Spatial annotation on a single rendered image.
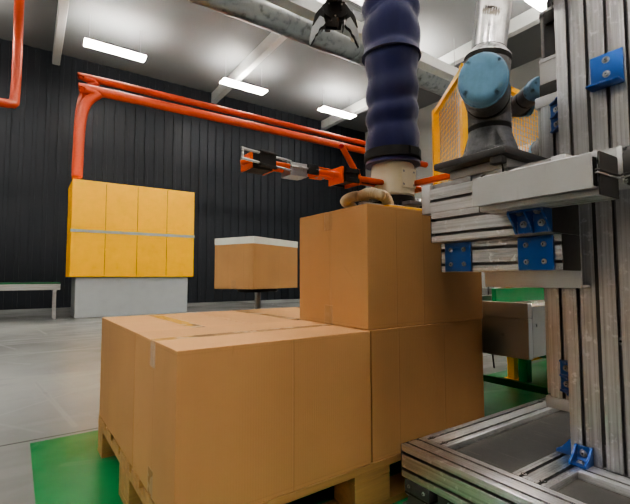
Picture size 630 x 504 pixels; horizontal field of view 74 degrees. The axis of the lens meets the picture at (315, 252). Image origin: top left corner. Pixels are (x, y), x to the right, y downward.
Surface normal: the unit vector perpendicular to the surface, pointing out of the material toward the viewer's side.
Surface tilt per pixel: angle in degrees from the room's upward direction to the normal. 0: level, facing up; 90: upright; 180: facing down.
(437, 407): 90
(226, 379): 90
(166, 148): 90
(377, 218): 90
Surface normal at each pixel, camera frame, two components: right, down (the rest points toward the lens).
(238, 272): -0.51, -0.05
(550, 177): -0.82, -0.04
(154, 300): 0.57, -0.05
